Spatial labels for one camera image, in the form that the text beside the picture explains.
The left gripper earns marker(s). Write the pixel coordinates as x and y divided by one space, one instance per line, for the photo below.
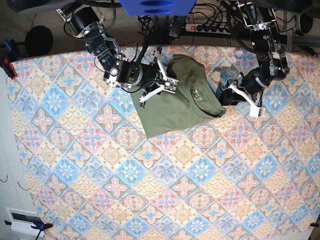
245 88

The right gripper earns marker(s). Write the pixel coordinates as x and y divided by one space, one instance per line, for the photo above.
157 78

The green t-shirt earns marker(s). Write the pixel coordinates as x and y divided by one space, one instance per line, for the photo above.
193 102

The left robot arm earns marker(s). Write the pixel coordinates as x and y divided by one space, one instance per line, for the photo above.
253 28

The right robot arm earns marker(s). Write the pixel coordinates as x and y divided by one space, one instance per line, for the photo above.
119 72

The white power strip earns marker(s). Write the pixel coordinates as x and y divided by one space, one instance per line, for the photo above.
208 28

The patterned tablecloth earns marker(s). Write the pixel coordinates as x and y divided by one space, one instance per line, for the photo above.
92 172

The black round stool base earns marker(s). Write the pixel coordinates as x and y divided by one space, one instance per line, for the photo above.
38 41

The orange clamp bottom right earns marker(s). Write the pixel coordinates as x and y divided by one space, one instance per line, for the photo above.
314 225

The orange black clamp left top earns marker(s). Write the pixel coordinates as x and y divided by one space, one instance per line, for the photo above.
6 62

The blue clamp bottom left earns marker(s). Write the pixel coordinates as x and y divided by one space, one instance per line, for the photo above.
41 227

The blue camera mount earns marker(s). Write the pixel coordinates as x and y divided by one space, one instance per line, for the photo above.
157 7

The white wall socket box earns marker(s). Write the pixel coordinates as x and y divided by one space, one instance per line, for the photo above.
22 215

